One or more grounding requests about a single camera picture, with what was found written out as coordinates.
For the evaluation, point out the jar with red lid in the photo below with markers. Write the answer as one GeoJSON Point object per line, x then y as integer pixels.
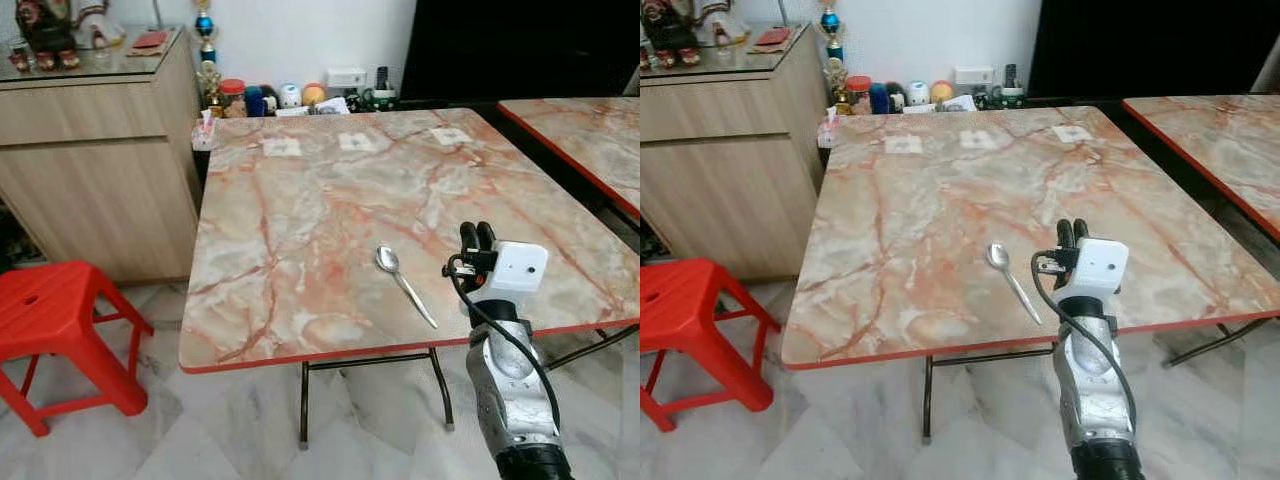
{"type": "Point", "coordinates": [232, 100]}
{"type": "Point", "coordinates": [858, 97]}

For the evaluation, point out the black round container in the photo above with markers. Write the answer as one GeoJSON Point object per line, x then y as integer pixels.
{"type": "Point", "coordinates": [897, 97]}
{"type": "Point", "coordinates": [271, 100]}

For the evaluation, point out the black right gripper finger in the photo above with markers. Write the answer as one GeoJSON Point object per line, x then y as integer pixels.
{"type": "Point", "coordinates": [486, 236]}
{"type": "Point", "coordinates": [1066, 235]}
{"type": "Point", "coordinates": [469, 237]}
{"type": "Point", "coordinates": [1080, 233]}

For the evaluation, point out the orange yellow round toy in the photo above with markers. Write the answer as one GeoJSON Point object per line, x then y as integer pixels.
{"type": "Point", "coordinates": [942, 92]}
{"type": "Point", "coordinates": [314, 95]}

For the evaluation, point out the dark green mug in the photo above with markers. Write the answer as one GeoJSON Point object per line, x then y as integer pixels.
{"type": "Point", "coordinates": [380, 100]}
{"type": "Point", "coordinates": [1008, 97]}

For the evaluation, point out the dark figurine statue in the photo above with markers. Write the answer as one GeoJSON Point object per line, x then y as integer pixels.
{"type": "Point", "coordinates": [45, 35]}
{"type": "Point", "coordinates": [670, 30]}

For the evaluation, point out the white figurine statue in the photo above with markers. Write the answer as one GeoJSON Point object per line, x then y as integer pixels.
{"type": "Point", "coordinates": [725, 22]}
{"type": "Point", "coordinates": [100, 25]}

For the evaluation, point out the red packet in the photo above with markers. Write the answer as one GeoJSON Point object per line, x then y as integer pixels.
{"type": "Point", "coordinates": [149, 41]}
{"type": "Point", "coordinates": [776, 38]}

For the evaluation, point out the white wall socket box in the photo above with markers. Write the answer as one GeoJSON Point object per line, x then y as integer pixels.
{"type": "Point", "coordinates": [973, 76]}
{"type": "Point", "coordinates": [346, 78]}

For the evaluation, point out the red plastic stool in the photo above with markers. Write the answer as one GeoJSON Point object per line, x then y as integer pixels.
{"type": "Point", "coordinates": [690, 310]}
{"type": "Point", "coordinates": [55, 310]}

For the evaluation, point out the gold and blue trophy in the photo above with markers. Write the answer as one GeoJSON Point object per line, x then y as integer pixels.
{"type": "Point", "coordinates": [832, 55]}
{"type": "Point", "coordinates": [207, 60]}

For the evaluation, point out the white tissue pack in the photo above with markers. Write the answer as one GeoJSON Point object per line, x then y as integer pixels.
{"type": "Point", "coordinates": [829, 130]}
{"type": "Point", "coordinates": [203, 132]}

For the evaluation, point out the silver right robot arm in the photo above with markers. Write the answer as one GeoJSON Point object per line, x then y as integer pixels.
{"type": "Point", "coordinates": [1090, 390]}
{"type": "Point", "coordinates": [510, 380]}

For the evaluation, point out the black television screen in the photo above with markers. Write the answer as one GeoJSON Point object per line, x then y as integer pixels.
{"type": "Point", "coordinates": [1150, 45]}
{"type": "Point", "coordinates": [520, 45]}

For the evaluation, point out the marble pattern folding table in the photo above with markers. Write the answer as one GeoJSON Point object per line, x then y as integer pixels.
{"type": "Point", "coordinates": [950, 225]}
{"type": "Point", "coordinates": [330, 230]}

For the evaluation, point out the light wooden cabinet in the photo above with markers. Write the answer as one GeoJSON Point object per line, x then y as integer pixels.
{"type": "Point", "coordinates": [730, 165]}
{"type": "Point", "coordinates": [90, 170]}

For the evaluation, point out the white paper card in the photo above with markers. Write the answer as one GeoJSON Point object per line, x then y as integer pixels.
{"type": "Point", "coordinates": [281, 148]}
{"type": "Point", "coordinates": [450, 137]}
{"type": "Point", "coordinates": [903, 145]}
{"type": "Point", "coordinates": [1072, 134]}
{"type": "Point", "coordinates": [979, 141]}
{"type": "Point", "coordinates": [357, 143]}

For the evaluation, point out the silver metal spoon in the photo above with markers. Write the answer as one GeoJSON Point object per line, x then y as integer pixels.
{"type": "Point", "coordinates": [998, 256]}
{"type": "Point", "coordinates": [388, 259]}

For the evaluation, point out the blue container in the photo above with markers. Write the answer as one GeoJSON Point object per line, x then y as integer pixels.
{"type": "Point", "coordinates": [254, 102]}
{"type": "Point", "coordinates": [879, 99]}

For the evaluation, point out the white paper sheets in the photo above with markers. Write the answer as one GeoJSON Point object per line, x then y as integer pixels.
{"type": "Point", "coordinates": [315, 108]}
{"type": "Point", "coordinates": [940, 104]}

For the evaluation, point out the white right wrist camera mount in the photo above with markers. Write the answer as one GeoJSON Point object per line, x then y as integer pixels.
{"type": "Point", "coordinates": [1098, 265]}
{"type": "Point", "coordinates": [518, 270]}

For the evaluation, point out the marble table with red edge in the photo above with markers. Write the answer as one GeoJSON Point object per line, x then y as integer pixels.
{"type": "Point", "coordinates": [590, 140]}
{"type": "Point", "coordinates": [1220, 150]}

